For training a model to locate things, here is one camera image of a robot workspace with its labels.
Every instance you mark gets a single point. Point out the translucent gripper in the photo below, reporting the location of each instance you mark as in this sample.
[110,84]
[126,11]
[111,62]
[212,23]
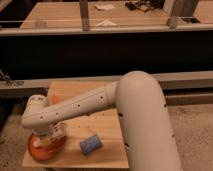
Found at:
[55,136]

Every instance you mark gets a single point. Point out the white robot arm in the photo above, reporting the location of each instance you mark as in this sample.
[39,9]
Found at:
[143,114]

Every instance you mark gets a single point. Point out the orange ceramic bowl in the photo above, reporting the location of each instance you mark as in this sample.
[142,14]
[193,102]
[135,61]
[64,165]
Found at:
[41,154]

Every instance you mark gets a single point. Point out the orange carrot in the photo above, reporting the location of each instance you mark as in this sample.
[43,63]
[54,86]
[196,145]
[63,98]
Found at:
[55,99]

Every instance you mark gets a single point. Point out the blue cloth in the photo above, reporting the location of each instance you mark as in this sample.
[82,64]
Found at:
[90,144]

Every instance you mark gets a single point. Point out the white paper sheet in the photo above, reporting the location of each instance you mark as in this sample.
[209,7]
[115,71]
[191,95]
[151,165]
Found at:
[104,7]

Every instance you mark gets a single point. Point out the grey metal post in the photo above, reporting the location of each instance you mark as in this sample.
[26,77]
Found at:
[83,4]
[182,9]

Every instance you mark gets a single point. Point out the grey metal post right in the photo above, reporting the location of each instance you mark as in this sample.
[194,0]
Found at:
[182,9]

